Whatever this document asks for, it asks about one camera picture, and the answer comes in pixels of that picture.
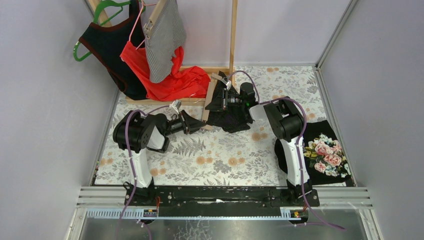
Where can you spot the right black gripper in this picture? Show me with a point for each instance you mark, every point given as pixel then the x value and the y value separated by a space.
pixel 224 100

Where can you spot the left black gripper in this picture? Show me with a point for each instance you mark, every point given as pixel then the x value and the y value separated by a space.
pixel 185 121

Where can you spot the black underwear orange trim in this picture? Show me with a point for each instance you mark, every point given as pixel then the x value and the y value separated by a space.
pixel 229 121

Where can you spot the grey striped underwear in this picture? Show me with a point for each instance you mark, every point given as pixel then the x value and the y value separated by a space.
pixel 160 48

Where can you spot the wooden clip hanger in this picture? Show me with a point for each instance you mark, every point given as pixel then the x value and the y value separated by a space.
pixel 154 19

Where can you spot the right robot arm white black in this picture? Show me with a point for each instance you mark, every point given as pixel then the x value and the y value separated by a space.
pixel 288 125

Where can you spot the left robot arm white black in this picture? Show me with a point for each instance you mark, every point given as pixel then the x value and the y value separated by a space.
pixel 137 134

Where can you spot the green plastic hanger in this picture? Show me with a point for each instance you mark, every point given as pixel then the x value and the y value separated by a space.
pixel 100 15

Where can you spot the wooden clothes rack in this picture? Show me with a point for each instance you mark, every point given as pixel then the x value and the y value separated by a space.
pixel 193 101

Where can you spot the floral patterned table mat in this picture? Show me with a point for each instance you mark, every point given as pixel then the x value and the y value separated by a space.
pixel 245 158

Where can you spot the dark tank top red trim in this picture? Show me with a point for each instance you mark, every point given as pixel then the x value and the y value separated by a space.
pixel 107 44

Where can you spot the black floral garment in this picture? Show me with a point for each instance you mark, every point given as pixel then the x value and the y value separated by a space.
pixel 325 159

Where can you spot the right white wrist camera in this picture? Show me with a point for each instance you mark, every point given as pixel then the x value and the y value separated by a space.
pixel 226 82

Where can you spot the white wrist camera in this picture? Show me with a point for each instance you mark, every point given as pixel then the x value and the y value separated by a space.
pixel 226 82
pixel 175 106

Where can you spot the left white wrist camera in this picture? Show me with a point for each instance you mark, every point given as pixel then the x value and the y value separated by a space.
pixel 175 106

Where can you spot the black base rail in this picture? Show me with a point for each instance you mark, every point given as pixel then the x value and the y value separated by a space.
pixel 218 201

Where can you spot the pink wire hanger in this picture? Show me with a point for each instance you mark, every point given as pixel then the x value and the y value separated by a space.
pixel 136 30

